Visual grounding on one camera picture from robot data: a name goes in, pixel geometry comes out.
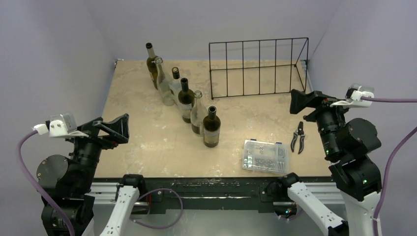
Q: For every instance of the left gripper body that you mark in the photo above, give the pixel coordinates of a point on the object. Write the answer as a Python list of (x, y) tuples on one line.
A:
[(94, 142)]

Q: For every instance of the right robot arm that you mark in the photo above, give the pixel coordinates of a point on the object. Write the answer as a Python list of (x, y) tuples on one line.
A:
[(346, 145)]

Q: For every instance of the clear slender glass bottle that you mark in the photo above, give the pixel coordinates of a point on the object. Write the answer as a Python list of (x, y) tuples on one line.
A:
[(198, 113)]

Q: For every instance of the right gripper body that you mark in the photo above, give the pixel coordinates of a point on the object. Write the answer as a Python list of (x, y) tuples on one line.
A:
[(318, 104)]

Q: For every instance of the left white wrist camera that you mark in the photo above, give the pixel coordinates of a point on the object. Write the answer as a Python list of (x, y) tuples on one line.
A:
[(60, 126)]

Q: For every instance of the dark green bottle white label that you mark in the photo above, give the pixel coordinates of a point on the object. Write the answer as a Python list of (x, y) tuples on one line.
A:
[(186, 100)]

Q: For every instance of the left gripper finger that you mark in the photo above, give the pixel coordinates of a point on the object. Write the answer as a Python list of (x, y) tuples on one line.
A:
[(118, 125), (118, 138)]

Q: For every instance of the black aluminium mounting rail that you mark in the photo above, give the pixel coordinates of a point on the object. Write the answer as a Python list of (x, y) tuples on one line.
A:
[(262, 194)]

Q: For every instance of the dark green wine bottle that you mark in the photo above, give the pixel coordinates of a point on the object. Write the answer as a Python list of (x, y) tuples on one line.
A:
[(211, 128)]

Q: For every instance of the clear bottle black cap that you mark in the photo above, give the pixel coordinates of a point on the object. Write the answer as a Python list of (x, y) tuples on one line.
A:
[(175, 85)]

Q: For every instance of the black wire wine rack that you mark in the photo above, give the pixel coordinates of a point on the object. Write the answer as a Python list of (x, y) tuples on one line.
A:
[(243, 68)]

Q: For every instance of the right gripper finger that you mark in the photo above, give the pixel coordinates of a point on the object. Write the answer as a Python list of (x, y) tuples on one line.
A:
[(298, 104), (300, 96)]

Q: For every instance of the green bottle silver foil neck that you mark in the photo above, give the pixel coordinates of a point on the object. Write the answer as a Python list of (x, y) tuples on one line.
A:
[(151, 65)]

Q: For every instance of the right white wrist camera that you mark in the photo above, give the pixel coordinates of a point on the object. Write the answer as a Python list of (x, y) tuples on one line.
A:
[(353, 97)]

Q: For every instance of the tall clear glass bottle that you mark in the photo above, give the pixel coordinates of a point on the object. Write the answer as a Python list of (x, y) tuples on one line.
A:
[(163, 82)]

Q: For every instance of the black pliers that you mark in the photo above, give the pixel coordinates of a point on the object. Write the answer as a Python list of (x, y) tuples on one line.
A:
[(298, 134)]

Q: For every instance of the clear plastic screw box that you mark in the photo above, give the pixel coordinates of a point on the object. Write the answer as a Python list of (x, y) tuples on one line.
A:
[(266, 157)]

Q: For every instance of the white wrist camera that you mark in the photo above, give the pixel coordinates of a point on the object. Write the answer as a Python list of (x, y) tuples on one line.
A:
[(60, 126), (353, 97)]

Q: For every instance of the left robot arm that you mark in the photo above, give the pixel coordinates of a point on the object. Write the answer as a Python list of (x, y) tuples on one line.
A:
[(68, 180)]

